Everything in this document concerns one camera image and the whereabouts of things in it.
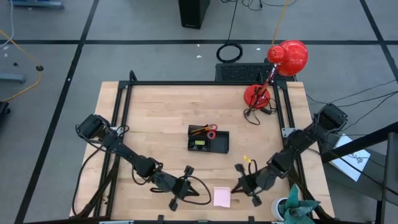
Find pink sticky note pad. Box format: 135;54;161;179
213;186;232;208

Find yellow floor cable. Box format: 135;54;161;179
0;29;44;103

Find black metal beam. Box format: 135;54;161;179
320;121;398;224

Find coiled black floor cable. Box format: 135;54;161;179
216;0;244;64

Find black mesh desk organizer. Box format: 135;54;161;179
187;124;231;155

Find black cable bundle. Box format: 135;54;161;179
71;144;121;218
281;146;335;222

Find white printed paper sheet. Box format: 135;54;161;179
328;133;372;182

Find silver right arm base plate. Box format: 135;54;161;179
280;126;295;138

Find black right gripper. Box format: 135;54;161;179
231;163;274;208

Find black aluminium table frame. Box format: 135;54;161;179
92;69;335;224

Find grey floor bracket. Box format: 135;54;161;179
0;73;27;85

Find red handled scissors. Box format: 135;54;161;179
204;123;219;141

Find black perforated crate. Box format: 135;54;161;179
214;62;297;83

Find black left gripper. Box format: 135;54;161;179
154;165;201;212

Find blue grey metal rail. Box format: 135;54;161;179
11;0;65;9

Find red desk lamp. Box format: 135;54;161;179
243;39;310;110

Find black tower box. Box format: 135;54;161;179
177;0;211;30

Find black lamp power cable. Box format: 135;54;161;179
243;98;278;126

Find black caster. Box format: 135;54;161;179
0;101;11;125

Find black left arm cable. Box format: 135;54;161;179
131;160;213;206

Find white cable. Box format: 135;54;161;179
0;0;16;50

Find white cup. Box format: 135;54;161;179
271;197;290;223

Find yellow hanging cable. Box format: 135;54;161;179
271;0;290;47

